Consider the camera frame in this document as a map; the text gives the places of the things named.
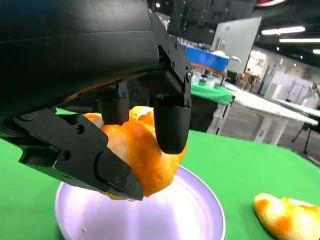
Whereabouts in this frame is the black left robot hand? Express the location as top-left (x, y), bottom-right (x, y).
top-left (0, 0), bottom-right (195, 202)

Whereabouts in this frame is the orange and white bread roll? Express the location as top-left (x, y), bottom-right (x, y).
top-left (254, 192), bottom-right (320, 240)
top-left (83, 105), bottom-right (189, 201)

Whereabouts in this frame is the blue bin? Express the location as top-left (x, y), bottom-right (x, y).
top-left (185, 46), bottom-right (230, 73)

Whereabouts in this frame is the table with green cloth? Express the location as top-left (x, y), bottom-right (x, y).
top-left (189, 81), bottom-right (236, 106)

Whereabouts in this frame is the grey partition board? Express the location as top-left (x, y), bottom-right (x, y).
top-left (211, 16), bottom-right (263, 74)

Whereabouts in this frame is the lilac plate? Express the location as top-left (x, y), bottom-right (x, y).
top-left (54, 165), bottom-right (227, 240)

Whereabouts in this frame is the long white table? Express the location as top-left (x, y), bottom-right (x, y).
top-left (222, 82), bottom-right (319, 146)

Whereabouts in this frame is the green table cloth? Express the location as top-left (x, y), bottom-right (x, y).
top-left (0, 107), bottom-right (320, 240)

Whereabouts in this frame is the ceiling strip light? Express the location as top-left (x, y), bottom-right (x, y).
top-left (279, 37), bottom-right (320, 44)
top-left (261, 26), bottom-right (306, 36)

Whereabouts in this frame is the black tripod stand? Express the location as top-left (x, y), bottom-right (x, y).
top-left (291, 121), bottom-right (316, 156)

